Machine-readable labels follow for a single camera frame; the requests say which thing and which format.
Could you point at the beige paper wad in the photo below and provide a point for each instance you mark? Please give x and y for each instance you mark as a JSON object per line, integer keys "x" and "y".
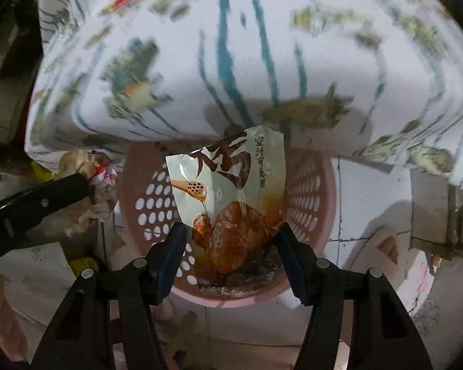
{"x": 98, "y": 169}

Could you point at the white animal print tablecloth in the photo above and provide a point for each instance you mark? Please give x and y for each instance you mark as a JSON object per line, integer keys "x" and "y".
{"x": 377, "y": 79}

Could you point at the chicken wing food pouch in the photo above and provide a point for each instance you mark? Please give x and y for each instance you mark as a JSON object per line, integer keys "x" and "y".
{"x": 230, "y": 195}

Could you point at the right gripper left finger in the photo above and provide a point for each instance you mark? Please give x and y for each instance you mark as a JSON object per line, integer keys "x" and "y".
{"x": 163, "y": 262}

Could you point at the pink perforated plastic basket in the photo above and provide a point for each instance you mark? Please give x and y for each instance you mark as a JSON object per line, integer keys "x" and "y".
{"x": 149, "y": 211}

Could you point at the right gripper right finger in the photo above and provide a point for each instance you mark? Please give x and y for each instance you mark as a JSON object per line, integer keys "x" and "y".
{"x": 300, "y": 264}

